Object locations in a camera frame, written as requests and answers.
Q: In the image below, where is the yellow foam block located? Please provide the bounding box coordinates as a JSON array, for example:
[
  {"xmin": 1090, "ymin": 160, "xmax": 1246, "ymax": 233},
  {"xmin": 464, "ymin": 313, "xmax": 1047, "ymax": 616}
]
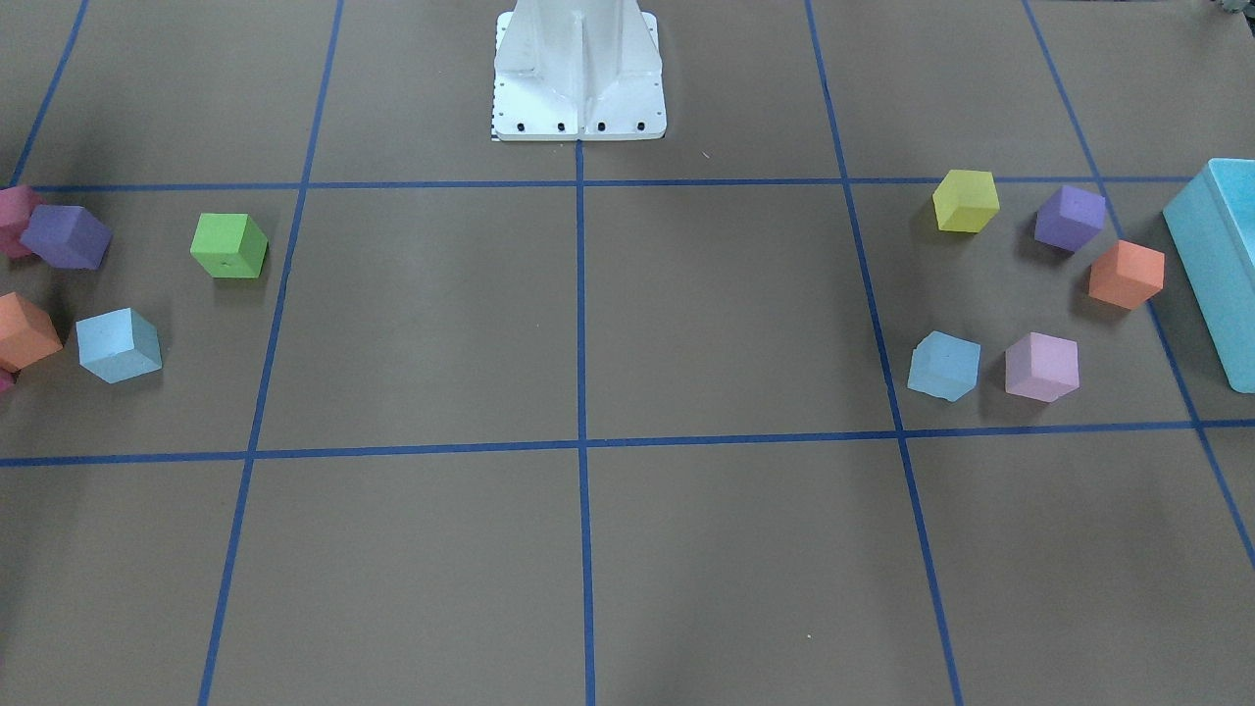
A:
[{"xmin": 932, "ymin": 169, "xmax": 1001, "ymax": 234}]

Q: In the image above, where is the orange foam block far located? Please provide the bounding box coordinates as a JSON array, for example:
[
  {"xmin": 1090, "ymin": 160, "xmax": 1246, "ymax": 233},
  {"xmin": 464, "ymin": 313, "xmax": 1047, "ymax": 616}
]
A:
[{"xmin": 1086, "ymin": 240, "xmax": 1166, "ymax": 310}]

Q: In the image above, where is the purple foam block far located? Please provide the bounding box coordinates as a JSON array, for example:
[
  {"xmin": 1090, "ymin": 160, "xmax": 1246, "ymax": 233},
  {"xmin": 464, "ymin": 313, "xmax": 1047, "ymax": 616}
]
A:
[{"xmin": 1032, "ymin": 186, "xmax": 1107, "ymax": 253}]

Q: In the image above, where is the pink foam block far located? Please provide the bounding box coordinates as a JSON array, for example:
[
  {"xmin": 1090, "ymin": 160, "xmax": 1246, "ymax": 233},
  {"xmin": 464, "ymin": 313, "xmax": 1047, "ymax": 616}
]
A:
[{"xmin": 1004, "ymin": 331, "xmax": 1081, "ymax": 403}]

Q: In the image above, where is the magenta foam block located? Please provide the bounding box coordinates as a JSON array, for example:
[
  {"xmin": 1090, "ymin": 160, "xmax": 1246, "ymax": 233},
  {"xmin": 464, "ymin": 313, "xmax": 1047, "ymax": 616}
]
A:
[{"xmin": 1, "ymin": 184, "xmax": 43, "ymax": 260}]

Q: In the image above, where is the orange foam block near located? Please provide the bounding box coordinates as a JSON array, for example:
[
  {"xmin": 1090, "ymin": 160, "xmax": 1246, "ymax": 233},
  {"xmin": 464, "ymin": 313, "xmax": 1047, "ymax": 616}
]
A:
[{"xmin": 1, "ymin": 293, "xmax": 64, "ymax": 374}]

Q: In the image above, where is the orange foam block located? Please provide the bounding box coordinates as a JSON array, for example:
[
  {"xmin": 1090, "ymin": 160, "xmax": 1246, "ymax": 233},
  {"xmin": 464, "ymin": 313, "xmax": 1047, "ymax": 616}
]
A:
[
  {"xmin": 1, "ymin": 293, "xmax": 64, "ymax": 374},
  {"xmin": 1086, "ymin": 240, "xmax": 1166, "ymax": 310}
]

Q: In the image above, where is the light blue plastic bin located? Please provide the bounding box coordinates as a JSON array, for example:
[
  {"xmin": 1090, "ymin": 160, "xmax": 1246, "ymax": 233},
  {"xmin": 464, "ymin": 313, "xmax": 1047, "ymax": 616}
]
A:
[{"xmin": 1163, "ymin": 158, "xmax": 1254, "ymax": 394}]

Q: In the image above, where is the green foam block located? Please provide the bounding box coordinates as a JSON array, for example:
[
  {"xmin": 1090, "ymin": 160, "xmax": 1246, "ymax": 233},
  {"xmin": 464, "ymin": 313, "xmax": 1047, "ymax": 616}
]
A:
[{"xmin": 190, "ymin": 213, "xmax": 270, "ymax": 278}]

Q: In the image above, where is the purple foam block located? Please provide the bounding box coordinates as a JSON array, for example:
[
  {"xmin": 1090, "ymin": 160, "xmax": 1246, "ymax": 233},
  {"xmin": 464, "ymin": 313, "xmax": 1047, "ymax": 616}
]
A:
[
  {"xmin": 1032, "ymin": 186, "xmax": 1107, "ymax": 253},
  {"xmin": 20, "ymin": 204, "xmax": 113, "ymax": 270}
]

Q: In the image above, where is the light blue foam block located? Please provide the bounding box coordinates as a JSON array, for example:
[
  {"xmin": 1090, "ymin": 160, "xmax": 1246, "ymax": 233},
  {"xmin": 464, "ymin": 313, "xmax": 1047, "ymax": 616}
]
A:
[
  {"xmin": 907, "ymin": 330, "xmax": 981, "ymax": 403},
  {"xmin": 75, "ymin": 308, "xmax": 163, "ymax": 384}
]

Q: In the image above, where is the purple foam block near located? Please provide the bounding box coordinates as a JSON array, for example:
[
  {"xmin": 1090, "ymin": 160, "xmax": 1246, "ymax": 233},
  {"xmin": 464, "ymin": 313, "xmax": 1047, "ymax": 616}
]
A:
[{"xmin": 20, "ymin": 204, "xmax": 113, "ymax": 270}]

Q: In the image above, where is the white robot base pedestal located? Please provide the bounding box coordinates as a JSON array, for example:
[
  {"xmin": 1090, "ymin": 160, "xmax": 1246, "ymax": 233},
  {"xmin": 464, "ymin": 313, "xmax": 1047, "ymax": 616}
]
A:
[{"xmin": 489, "ymin": 1, "xmax": 668, "ymax": 142}]

